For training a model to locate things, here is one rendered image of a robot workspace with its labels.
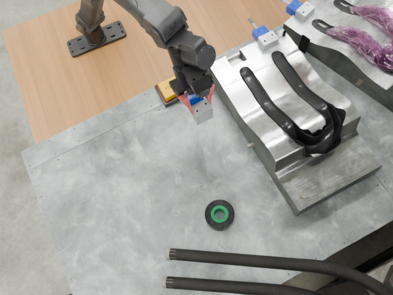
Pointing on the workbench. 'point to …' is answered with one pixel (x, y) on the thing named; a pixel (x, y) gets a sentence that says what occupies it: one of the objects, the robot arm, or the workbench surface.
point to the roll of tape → (217, 205)
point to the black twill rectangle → (304, 44)
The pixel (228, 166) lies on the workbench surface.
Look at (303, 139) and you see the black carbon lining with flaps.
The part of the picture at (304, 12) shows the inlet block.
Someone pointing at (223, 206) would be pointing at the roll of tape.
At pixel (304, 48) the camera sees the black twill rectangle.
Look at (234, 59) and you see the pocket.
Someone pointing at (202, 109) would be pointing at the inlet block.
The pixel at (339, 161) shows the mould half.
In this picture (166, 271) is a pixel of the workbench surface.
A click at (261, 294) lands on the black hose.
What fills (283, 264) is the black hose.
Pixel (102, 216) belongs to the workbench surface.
